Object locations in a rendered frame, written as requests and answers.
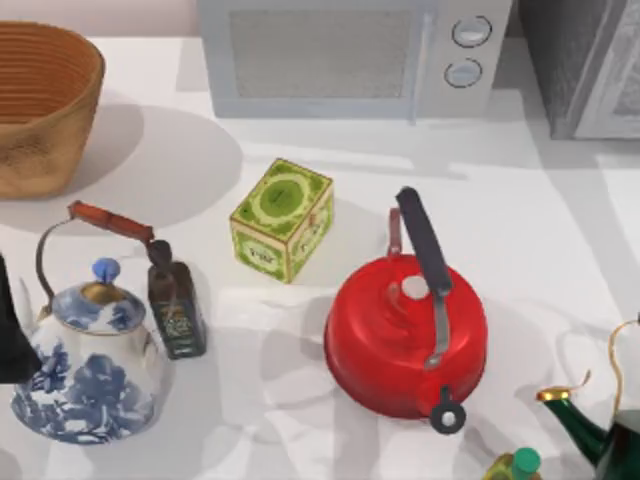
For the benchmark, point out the yellow bottle with green cap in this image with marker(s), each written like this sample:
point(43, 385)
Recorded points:
point(515, 465)

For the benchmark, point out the red kettle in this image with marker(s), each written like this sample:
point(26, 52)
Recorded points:
point(400, 340)

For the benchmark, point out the round microwave knob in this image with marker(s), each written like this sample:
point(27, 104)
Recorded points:
point(471, 30)
point(463, 73)

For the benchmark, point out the brown woven basket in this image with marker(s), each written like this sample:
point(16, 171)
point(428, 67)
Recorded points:
point(40, 110)

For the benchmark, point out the dark olive oil bottle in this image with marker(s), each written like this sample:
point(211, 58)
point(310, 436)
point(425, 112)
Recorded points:
point(176, 310)

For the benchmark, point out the green tea box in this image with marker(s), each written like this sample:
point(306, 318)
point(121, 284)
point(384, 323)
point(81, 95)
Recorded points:
point(280, 220)

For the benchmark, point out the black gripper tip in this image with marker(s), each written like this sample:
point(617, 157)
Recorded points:
point(12, 330)

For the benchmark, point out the pale microwave oven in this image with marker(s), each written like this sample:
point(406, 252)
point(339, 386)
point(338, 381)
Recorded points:
point(310, 55)

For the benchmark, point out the blue and white teapot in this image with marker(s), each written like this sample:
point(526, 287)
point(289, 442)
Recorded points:
point(85, 370)

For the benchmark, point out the dark green teapot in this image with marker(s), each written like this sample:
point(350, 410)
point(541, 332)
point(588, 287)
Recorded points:
point(605, 430)

